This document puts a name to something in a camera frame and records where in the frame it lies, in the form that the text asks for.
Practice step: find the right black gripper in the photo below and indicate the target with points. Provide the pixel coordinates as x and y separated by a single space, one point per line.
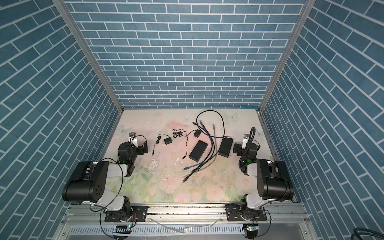
237 148

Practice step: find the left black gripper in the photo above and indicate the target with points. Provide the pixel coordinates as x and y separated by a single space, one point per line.
142 148

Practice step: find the black network switch blue ports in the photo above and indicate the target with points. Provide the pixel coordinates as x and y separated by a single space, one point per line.
198 151

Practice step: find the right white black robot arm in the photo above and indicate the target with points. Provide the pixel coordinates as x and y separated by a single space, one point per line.
272 181

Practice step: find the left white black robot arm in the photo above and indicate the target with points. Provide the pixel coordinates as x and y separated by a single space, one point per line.
88 184

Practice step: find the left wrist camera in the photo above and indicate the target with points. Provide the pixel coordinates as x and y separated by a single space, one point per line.
133 138

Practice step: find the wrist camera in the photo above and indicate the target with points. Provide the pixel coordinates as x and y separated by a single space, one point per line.
245 140
133 138

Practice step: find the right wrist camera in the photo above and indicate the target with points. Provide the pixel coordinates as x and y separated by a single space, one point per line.
245 140

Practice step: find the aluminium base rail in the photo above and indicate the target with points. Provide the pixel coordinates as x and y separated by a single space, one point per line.
209 221

